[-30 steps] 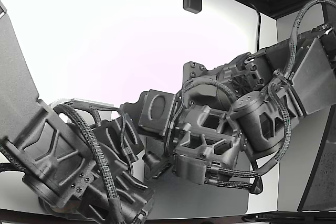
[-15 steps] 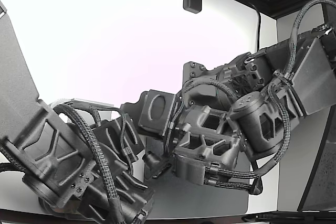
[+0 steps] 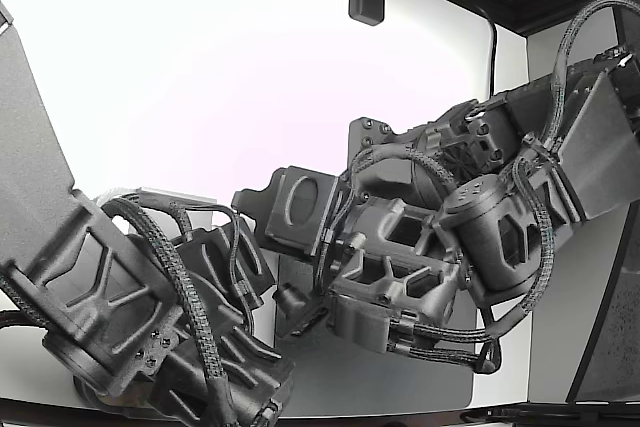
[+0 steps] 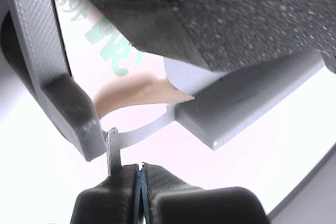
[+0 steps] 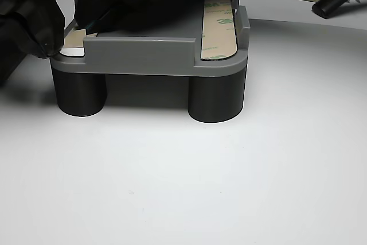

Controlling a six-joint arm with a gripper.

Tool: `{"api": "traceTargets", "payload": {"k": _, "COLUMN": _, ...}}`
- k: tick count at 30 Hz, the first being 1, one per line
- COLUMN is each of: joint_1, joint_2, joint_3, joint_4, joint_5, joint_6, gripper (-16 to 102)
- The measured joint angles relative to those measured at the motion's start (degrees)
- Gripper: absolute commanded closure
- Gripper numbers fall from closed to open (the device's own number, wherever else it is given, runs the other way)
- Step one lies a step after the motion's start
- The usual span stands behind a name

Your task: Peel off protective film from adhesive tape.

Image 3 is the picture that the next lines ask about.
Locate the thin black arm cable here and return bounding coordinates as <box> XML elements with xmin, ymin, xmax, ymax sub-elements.
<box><xmin>187</xmin><ymin>204</ymin><xmax>262</xmax><ymax>336</ymax></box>

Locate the dark speckled side panel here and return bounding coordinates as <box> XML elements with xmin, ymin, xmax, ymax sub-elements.
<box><xmin>582</xmin><ymin>246</ymin><xmax>640</xmax><ymax>403</ymax></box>

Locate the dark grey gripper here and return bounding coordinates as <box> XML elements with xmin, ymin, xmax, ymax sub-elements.
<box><xmin>232</xmin><ymin>165</ymin><xmax>342</xmax><ymax>262</ymax></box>

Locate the black diagonal strut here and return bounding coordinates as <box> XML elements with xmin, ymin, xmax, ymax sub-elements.
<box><xmin>566</xmin><ymin>196</ymin><xmax>640</xmax><ymax>404</ymax></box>

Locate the grey rounded rectangular mat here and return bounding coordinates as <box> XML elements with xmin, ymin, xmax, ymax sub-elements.
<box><xmin>272</xmin><ymin>251</ymin><xmax>476</xmax><ymax>406</ymax></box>

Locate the smooth black loop cable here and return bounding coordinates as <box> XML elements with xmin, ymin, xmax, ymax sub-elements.
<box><xmin>473</xmin><ymin>306</ymin><xmax>504</xmax><ymax>377</ymax></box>

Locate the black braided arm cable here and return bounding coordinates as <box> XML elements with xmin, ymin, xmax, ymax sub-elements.
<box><xmin>0</xmin><ymin>274</ymin><xmax>51</xmax><ymax>336</ymax></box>
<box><xmin>389</xmin><ymin>0</ymin><xmax>639</xmax><ymax>366</ymax></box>
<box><xmin>97</xmin><ymin>196</ymin><xmax>236</xmax><ymax>427</ymax></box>

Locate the black wrist camera with ring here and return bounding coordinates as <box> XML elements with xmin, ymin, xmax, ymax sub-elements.
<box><xmin>274</xmin><ymin>282</ymin><xmax>326</xmax><ymax>338</ymax></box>

